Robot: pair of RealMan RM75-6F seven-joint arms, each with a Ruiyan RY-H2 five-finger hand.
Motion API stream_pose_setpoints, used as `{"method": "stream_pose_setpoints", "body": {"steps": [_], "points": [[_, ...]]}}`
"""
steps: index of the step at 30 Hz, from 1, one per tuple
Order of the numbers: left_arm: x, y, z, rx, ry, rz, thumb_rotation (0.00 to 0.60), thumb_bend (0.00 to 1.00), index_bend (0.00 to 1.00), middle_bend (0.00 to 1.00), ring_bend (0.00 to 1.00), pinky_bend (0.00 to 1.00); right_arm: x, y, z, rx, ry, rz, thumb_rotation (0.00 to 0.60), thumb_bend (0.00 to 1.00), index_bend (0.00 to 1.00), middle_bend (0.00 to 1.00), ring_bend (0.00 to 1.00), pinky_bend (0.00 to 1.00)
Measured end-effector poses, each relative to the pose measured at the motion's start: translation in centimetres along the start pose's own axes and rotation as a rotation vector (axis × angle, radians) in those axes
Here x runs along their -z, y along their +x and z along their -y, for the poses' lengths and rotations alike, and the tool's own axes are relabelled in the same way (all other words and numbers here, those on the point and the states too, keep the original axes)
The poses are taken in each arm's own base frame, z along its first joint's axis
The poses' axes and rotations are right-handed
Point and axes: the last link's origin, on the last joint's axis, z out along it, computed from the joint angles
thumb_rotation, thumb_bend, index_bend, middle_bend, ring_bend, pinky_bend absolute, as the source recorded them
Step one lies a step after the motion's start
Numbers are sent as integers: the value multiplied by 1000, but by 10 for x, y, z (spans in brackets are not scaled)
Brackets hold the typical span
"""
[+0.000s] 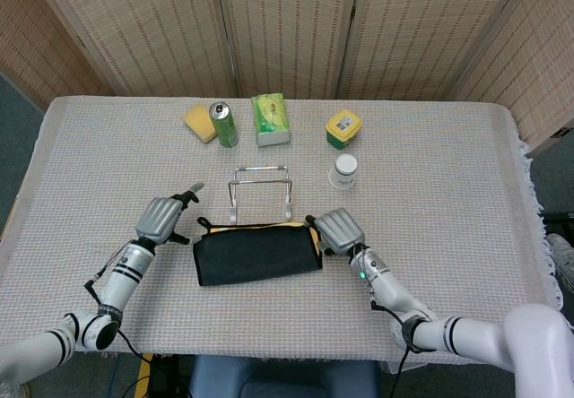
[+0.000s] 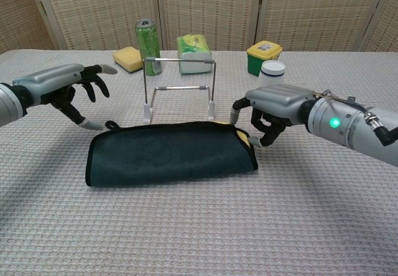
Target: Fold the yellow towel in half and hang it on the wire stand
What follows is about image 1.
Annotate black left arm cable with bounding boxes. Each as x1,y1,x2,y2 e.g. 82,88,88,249
83,241,156,366

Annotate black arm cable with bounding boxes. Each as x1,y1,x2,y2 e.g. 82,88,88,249
83,241,156,366
352,244,431,390

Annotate yellow towel with black trim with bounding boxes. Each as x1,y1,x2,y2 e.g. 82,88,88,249
191,216,325,288

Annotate green tissue pack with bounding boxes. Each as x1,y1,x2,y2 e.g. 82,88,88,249
249,93,291,149

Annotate green drink can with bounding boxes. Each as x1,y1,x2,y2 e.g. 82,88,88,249
208,100,239,149

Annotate woven folding screen panel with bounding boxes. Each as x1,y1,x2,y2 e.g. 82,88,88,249
22,0,239,99
213,0,360,101
338,0,537,101
452,0,574,157
0,0,116,112

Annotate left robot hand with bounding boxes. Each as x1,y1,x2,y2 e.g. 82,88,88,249
134,181,206,246

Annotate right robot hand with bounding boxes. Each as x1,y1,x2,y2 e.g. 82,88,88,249
304,207,367,258

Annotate white paper cup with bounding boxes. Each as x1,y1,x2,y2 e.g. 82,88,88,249
327,153,360,191

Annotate yellow sponge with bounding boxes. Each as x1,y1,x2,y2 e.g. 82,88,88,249
182,104,220,144

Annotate metal wire rack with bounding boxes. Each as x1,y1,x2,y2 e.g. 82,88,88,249
227,164,295,225

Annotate green bin with yellow lid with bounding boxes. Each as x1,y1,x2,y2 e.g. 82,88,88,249
324,108,363,151

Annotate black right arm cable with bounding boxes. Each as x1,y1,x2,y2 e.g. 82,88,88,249
352,244,431,390

